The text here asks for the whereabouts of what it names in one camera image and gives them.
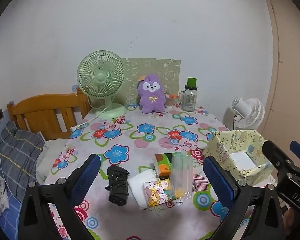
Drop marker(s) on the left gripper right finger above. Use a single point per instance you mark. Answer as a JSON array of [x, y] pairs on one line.
[[236, 195]]

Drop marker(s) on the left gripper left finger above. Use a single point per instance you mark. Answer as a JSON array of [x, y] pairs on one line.
[[36, 221]]

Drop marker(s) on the black plastic bag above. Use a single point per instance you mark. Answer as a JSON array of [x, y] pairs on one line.
[[118, 185]]

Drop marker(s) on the white cloth bundle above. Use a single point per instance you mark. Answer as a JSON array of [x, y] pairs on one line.
[[136, 186]]

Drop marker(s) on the clear plastic bag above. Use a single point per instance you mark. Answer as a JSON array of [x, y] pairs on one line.
[[181, 176]]

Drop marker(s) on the cartoon tissue pack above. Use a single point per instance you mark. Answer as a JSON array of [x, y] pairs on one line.
[[159, 192]]

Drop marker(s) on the green orange tissue pack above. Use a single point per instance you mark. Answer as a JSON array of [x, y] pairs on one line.
[[163, 163]]

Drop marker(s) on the white blanket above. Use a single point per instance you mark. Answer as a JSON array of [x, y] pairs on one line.
[[51, 150]]

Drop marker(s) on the beige door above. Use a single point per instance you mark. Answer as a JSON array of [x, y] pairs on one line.
[[282, 119]]

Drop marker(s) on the yellow patterned storage box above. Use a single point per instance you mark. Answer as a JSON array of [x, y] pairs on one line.
[[240, 153]]

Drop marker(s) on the white standing fan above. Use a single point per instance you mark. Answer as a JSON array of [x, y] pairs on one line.
[[249, 113]]

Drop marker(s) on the grey plaid pillow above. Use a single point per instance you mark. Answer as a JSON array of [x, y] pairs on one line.
[[19, 152]]

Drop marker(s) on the floral tablecloth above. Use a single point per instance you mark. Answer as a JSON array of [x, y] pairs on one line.
[[131, 141]]

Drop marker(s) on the glass mug green lid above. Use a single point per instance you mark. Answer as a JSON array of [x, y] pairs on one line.
[[188, 96]]

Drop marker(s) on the green desk fan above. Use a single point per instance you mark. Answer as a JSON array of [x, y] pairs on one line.
[[100, 75]]

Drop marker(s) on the toothpick jar orange lid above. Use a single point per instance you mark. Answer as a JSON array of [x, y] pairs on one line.
[[171, 100]]

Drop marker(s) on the purple plush toy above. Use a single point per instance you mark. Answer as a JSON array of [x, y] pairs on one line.
[[152, 98]]

